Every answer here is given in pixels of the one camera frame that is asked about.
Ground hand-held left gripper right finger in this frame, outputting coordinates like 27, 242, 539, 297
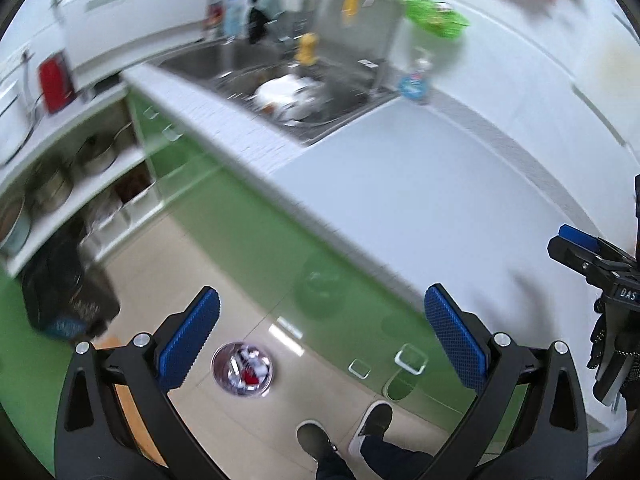
423, 283, 588, 480

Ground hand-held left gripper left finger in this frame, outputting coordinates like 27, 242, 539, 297
54, 286, 226, 480

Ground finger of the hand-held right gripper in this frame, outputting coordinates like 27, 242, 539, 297
547, 236, 608, 282
559, 224, 640, 267

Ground pink round bin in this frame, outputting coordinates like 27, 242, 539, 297
211, 342, 275, 398

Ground person's right shoe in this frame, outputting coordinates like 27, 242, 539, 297
348, 401, 394, 458

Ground person's shoe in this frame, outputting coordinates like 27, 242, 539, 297
296, 421, 335, 461
348, 401, 394, 458

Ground green base cabinet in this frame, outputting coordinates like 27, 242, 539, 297
125, 87, 526, 456

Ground black bag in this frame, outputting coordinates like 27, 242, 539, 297
22, 225, 121, 341

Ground white storage bins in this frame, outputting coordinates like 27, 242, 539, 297
82, 180, 161, 256

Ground person's right leg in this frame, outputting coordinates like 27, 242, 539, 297
359, 435, 437, 480

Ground person's leg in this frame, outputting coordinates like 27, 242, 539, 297
315, 452, 357, 480
359, 435, 437, 480

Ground person's left shoe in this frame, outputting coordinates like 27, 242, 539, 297
296, 421, 335, 461

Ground green side cabinet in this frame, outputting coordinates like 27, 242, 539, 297
0, 265, 56, 461

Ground person's left leg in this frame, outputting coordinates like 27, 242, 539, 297
315, 452, 357, 480

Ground steel pot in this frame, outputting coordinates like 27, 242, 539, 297
27, 167, 75, 213
75, 132, 121, 176

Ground teal basin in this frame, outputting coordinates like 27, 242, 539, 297
0, 197, 32, 251

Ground hand soap pump bottle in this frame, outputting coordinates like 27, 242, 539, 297
398, 47, 435, 106

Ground white open shelf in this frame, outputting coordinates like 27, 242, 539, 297
0, 82, 166, 278

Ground steel gooseneck faucet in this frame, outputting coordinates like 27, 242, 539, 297
361, 0, 403, 96

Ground white bowl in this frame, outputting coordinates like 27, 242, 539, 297
255, 74, 326, 116

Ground green plastic basket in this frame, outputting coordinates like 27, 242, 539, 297
402, 0, 471, 40

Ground stainless steel sink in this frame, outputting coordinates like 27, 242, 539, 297
155, 40, 401, 146

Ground red rectangular device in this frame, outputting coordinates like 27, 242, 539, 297
38, 51, 76, 113

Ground yellow sponge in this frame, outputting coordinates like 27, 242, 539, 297
295, 32, 319, 66

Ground blue bottle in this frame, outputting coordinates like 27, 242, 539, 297
223, 0, 246, 38

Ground white dishwasher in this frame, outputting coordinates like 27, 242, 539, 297
57, 0, 221, 88

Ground wire dish rack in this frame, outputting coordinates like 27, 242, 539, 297
225, 67, 351, 127

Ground black power cable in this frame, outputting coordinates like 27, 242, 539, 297
0, 50, 41, 166

